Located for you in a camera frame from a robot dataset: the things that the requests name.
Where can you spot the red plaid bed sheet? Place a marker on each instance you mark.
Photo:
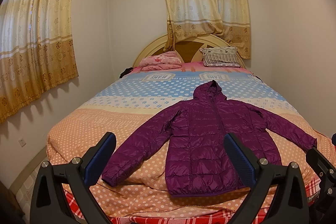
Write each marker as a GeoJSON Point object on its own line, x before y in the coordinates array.
{"type": "Point", "coordinates": [137, 204]}

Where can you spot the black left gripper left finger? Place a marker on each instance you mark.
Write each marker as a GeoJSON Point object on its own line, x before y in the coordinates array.
{"type": "Point", "coordinates": [49, 203]}

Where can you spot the dark object beside bed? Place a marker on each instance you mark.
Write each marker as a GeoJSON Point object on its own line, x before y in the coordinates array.
{"type": "Point", "coordinates": [126, 72]}

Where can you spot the yellow curtain left window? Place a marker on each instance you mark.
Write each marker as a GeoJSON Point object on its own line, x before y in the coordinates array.
{"type": "Point", "coordinates": [37, 51]}

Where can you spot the yellow curtain behind headboard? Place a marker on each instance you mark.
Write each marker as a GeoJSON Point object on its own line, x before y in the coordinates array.
{"type": "Point", "coordinates": [227, 19]}

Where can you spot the cream wooden headboard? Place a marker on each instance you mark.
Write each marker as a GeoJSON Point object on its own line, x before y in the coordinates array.
{"type": "Point", "coordinates": [187, 50]}

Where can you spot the white wall socket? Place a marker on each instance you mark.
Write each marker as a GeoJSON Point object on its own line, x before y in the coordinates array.
{"type": "Point", "coordinates": [22, 142]}

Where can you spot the polka dot bed quilt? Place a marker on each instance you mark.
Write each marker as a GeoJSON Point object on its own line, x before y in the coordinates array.
{"type": "Point", "coordinates": [129, 102]}

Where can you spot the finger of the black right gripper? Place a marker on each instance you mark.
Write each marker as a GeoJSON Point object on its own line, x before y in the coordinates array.
{"type": "Point", "coordinates": [322, 167]}

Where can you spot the folded pink blanket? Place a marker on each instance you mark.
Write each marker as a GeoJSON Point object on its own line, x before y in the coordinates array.
{"type": "Point", "coordinates": [163, 61]}

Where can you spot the striped floral pillow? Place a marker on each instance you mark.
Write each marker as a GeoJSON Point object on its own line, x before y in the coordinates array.
{"type": "Point", "coordinates": [220, 57]}

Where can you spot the purple hooded puffer jacket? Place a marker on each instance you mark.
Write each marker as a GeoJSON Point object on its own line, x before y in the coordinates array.
{"type": "Point", "coordinates": [196, 162]}

